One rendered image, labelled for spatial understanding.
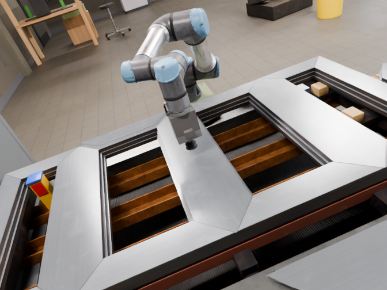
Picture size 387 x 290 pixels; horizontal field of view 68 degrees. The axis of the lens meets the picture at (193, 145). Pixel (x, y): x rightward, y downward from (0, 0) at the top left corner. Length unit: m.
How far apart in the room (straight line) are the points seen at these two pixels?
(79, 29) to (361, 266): 7.74
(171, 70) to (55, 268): 0.64
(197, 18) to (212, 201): 0.76
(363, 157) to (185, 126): 0.53
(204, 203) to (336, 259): 0.36
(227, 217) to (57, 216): 0.57
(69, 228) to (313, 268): 0.71
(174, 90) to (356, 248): 0.63
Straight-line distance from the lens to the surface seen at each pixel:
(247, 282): 0.84
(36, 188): 1.31
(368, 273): 0.82
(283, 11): 5.46
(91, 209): 1.02
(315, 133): 1.05
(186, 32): 1.29
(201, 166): 0.98
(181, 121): 0.92
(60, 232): 1.02
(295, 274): 0.80
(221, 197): 0.86
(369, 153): 0.98
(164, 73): 0.85
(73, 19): 8.03
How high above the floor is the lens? 1.49
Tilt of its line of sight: 35 degrees down
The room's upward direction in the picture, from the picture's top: 17 degrees counter-clockwise
